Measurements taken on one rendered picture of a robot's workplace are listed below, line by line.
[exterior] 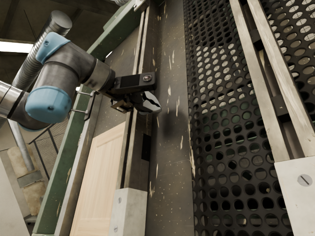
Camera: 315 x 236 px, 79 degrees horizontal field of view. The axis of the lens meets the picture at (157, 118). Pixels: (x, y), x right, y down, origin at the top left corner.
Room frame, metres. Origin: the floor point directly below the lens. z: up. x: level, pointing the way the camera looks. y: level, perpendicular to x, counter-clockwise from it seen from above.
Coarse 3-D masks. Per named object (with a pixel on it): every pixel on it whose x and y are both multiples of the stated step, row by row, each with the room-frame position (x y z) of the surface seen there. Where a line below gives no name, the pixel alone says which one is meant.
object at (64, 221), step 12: (96, 96) 1.07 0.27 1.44; (96, 108) 1.04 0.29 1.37; (96, 120) 1.02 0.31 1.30; (84, 132) 0.97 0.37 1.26; (84, 144) 0.93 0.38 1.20; (84, 156) 0.91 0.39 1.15; (72, 168) 0.90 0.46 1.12; (84, 168) 0.89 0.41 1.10; (72, 180) 0.85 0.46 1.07; (72, 192) 0.82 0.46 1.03; (72, 204) 0.81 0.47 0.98; (60, 216) 0.79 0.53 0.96; (72, 216) 0.80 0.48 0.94; (60, 228) 0.75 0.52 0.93
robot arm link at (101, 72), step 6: (96, 66) 0.45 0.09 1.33; (102, 66) 0.46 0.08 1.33; (108, 66) 0.48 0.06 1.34; (96, 72) 0.45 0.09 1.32; (102, 72) 0.46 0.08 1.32; (108, 72) 0.47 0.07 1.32; (90, 78) 0.45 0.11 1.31; (96, 78) 0.45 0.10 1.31; (102, 78) 0.46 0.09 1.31; (108, 78) 0.47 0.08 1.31; (84, 84) 0.46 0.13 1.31; (90, 84) 0.46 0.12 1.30; (96, 84) 0.46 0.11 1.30; (102, 84) 0.47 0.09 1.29; (96, 90) 0.48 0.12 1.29
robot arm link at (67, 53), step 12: (48, 36) 0.38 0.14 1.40; (60, 36) 0.40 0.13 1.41; (48, 48) 0.38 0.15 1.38; (60, 48) 0.39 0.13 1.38; (72, 48) 0.41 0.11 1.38; (48, 60) 0.39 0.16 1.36; (60, 60) 0.39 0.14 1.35; (72, 60) 0.40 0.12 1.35; (84, 60) 0.43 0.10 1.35; (96, 60) 0.45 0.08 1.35; (84, 72) 0.43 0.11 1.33
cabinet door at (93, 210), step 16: (112, 128) 0.81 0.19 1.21; (96, 144) 0.87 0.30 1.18; (112, 144) 0.77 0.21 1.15; (96, 160) 0.81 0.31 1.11; (112, 160) 0.72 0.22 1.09; (96, 176) 0.76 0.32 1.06; (112, 176) 0.68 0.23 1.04; (80, 192) 0.80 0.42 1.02; (96, 192) 0.71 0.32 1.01; (112, 192) 0.64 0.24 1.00; (80, 208) 0.75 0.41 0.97; (96, 208) 0.67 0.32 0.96; (80, 224) 0.70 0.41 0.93; (96, 224) 0.63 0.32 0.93
